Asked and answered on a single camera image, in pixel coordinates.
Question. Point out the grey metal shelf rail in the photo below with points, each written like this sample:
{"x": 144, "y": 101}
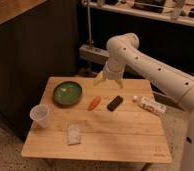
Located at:
{"x": 100, "y": 56}

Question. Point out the black rectangular device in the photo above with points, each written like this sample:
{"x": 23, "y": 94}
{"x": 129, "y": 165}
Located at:
{"x": 114, "y": 103}

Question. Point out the metal vertical pole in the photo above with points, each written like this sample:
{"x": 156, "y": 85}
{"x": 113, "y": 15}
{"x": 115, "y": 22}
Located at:
{"x": 90, "y": 41}

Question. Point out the upper cluttered shelf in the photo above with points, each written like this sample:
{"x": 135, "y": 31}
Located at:
{"x": 172, "y": 11}

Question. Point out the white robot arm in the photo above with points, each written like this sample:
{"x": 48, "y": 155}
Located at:
{"x": 177, "y": 85}

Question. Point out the clear plastic cup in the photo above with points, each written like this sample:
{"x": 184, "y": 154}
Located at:
{"x": 40, "y": 115}

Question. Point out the light wooden table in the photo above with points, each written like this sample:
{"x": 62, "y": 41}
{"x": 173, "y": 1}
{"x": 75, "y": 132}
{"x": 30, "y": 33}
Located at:
{"x": 127, "y": 134}

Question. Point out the dark wooden cabinet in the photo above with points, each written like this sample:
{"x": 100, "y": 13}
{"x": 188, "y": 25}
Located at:
{"x": 41, "y": 43}

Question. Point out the green ceramic bowl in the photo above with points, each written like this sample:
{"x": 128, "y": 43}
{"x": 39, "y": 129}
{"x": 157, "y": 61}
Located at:
{"x": 67, "y": 93}

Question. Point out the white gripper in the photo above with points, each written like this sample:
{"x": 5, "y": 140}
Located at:
{"x": 112, "y": 73}

